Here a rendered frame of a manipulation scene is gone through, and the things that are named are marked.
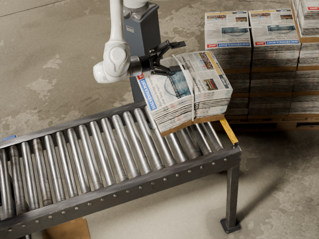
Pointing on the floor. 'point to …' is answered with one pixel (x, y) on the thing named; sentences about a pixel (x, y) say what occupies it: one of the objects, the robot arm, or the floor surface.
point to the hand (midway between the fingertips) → (182, 55)
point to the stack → (234, 63)
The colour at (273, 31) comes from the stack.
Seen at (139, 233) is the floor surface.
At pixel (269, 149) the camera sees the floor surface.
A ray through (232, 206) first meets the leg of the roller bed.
